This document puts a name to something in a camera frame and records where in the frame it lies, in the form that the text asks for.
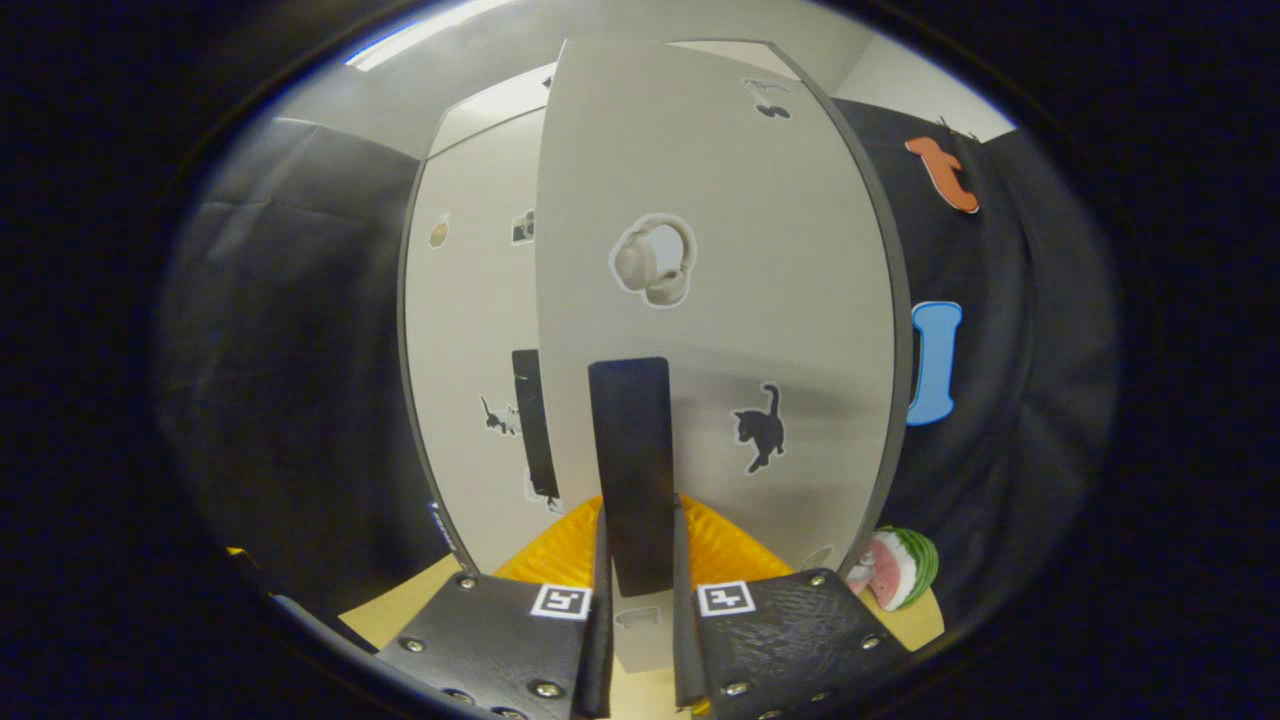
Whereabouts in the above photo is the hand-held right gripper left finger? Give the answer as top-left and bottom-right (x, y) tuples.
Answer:
(375, 497), (617, 720)

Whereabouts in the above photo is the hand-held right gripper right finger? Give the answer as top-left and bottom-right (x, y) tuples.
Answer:
(672, 495), (914, 720)

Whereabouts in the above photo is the black door handle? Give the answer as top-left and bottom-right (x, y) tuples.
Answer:
(587, 357), (678, 599)
(511, 349), (562, 500)

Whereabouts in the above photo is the beige cabinet door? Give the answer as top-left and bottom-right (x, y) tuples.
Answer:
(400, 108), (563, 578)
(534, 38), (914, 677)

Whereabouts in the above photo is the toy watermelon slice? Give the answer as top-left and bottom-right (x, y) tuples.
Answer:
(845, 527), (941, 613)

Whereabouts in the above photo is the blue and white book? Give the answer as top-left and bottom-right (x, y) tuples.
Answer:
(427, 500), (462, 557)

